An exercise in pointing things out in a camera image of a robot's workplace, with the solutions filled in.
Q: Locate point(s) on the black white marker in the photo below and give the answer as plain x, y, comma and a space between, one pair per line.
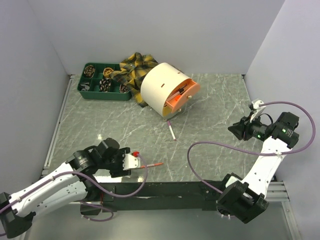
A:
182, 89

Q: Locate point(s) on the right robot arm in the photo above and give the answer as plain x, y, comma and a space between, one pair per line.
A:
245, 198

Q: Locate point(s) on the orange pencil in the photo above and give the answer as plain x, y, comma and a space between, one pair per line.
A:
151, 165

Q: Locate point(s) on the white pen pink ends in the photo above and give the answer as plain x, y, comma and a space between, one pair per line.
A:
171, 130

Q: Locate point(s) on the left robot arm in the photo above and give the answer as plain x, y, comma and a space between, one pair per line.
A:
72, 181

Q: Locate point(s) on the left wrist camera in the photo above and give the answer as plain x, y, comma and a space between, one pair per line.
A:
131, 161

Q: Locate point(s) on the brown patterned rolled tie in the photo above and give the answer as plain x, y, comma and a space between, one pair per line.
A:
89, 71

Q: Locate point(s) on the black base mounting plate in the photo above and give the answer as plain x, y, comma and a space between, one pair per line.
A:
172, 195

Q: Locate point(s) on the black floral rolled tie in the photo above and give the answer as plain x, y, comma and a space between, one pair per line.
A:
105, 85

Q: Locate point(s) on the round cream drawer organizer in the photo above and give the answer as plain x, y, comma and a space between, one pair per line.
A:
163, 81

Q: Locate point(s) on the tan rolled item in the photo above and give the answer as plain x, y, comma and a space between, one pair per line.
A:
107, 71

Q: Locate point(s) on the green compartment tray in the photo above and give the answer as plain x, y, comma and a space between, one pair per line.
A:
95, 85

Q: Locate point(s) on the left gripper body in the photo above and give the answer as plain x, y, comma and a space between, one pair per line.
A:
115, 164

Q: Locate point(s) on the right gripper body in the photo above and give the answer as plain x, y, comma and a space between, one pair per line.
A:
253, 129

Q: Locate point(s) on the yellow plaid cloth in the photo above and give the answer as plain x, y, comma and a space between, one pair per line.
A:
132, 72

